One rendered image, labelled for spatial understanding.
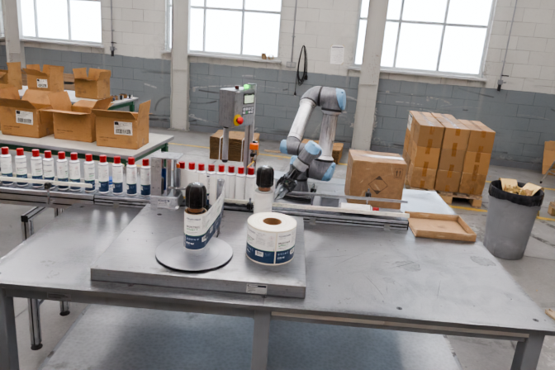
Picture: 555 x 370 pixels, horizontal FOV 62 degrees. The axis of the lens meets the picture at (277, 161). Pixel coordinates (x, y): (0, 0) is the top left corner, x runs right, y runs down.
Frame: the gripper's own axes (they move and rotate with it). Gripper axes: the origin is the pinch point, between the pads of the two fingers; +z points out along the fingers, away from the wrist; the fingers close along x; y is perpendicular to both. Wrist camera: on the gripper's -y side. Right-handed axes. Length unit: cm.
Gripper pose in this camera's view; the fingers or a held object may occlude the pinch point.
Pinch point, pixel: (276, 196)
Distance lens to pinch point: 242.5
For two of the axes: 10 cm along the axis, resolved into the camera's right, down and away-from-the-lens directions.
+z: -5.6, 7.9, 2.4
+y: -0.4, 2.6, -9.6
